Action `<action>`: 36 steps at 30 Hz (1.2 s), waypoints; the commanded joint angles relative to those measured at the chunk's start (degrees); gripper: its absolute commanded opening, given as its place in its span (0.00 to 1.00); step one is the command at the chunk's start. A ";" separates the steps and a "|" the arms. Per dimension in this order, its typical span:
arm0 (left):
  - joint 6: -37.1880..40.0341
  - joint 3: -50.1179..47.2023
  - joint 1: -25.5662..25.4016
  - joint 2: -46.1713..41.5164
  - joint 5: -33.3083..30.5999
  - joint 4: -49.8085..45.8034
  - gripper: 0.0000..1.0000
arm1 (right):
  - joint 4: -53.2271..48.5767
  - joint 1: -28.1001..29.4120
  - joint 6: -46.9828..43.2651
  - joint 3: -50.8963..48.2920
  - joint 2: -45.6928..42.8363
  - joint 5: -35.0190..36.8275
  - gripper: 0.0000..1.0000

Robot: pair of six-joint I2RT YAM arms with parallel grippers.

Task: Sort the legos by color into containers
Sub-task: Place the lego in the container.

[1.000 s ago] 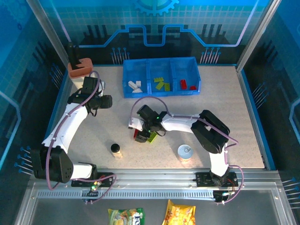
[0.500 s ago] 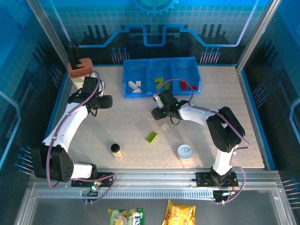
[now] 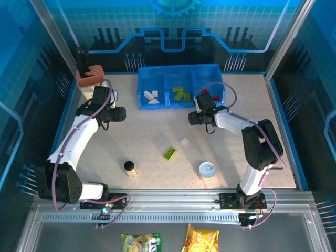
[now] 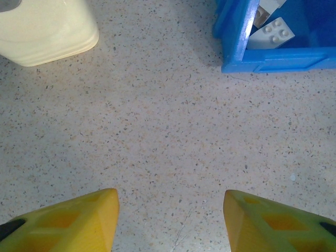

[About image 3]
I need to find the cream holder with pink top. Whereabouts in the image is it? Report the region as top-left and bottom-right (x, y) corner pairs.
(75, 64), (106, 91)

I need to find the blue three-compartment plastic bin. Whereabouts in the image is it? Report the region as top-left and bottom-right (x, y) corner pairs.
(138, 62), (227, 111)

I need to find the small bottle with black cap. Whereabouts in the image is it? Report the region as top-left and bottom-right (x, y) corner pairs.
(123, 160), (139, 179)

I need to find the silver tin can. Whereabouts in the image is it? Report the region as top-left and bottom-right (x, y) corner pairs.
(198, 161), (217, 184)

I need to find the small circuit board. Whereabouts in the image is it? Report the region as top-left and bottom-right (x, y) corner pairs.
(98, 204), (115, 221)
(238, 212), (265, 228)

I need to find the yellow snack bag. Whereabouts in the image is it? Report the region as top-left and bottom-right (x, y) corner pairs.
(181, 223), (220, 252)

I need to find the green snack bag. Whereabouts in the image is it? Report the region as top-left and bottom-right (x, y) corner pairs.
(120, 232), (162, 252)

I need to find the black utensil handle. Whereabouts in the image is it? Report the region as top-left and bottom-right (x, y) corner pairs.
(81, 51), (89, 76)

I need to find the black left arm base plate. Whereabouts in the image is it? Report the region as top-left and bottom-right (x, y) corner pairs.
(79, 193), (131, 211)

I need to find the aluminium mounting rail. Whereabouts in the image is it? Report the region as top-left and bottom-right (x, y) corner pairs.
(36, 187), (316, 208)

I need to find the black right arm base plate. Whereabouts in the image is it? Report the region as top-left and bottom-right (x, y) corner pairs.
(215, 193), (266, 211)

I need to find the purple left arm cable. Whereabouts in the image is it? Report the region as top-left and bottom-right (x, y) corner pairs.
(51, 78), (131, 229)

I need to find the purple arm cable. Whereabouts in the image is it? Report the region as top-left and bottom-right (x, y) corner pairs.
(51, 78), (131, 229)
(198, 81), (287, 230)

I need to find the aluminium frame post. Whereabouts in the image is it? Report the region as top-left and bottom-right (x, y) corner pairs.
(264, 0), (316, 81)
(28, 0), (81, 79)

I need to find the slotted grey cable duct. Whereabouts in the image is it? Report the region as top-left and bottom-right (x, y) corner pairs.
(40, 213), (244, 223)

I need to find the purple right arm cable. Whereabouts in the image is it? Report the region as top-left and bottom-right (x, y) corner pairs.
(198, 81), (287, 230)

